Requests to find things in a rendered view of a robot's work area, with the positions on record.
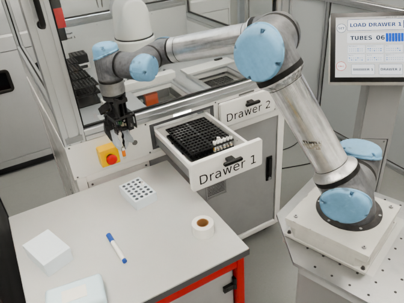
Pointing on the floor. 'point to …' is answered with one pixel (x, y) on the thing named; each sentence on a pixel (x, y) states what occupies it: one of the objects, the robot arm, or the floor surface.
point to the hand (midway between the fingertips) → (121, 145)
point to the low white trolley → (136, 244)
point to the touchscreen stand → (377, 118)
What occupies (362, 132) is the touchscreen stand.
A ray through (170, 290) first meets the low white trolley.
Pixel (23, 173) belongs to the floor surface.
